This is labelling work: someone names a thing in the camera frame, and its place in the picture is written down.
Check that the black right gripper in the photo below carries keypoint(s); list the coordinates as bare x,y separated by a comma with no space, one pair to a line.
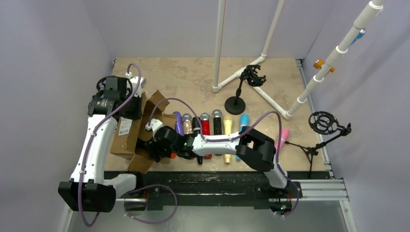
150,151

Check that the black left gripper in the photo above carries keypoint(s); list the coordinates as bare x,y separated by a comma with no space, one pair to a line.
104,84

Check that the purple plastic microphone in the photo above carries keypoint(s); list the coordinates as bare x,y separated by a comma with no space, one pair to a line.
178,124

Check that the brown cardboard box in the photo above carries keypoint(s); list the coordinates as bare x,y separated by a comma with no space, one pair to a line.
128,151

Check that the silver rhinestone microphone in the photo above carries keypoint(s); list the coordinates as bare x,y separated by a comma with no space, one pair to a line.
187,123

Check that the black microphone with silver band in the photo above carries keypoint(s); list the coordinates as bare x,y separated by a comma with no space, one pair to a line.
196,130

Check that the red glitter microphone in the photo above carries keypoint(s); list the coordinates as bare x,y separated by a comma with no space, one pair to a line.
205,117

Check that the black glitter microphone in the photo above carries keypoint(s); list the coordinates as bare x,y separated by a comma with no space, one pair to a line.
217,122

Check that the cream plastic microphone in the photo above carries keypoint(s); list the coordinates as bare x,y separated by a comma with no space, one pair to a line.
227,122

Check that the blue plastic microphone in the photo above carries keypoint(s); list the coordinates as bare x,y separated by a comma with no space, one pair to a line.
244,121

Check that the pink plastic microphone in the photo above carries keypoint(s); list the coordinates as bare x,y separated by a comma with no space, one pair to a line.
282,138

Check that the black tripod mic stand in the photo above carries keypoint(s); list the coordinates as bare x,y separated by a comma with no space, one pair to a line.
101,85
323,123

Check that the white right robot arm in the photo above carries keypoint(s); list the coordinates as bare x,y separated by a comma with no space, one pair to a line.
254,148

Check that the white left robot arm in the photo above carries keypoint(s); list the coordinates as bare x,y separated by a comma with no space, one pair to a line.
116,98

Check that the orange clamp on pipe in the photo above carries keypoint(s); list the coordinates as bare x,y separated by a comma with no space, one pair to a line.
319,63

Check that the blue marker on pipe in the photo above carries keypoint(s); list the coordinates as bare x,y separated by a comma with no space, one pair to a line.
358,36

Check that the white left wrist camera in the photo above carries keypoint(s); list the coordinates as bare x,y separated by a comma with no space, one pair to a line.
132,84

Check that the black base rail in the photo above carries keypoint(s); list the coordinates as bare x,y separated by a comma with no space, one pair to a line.
234,188

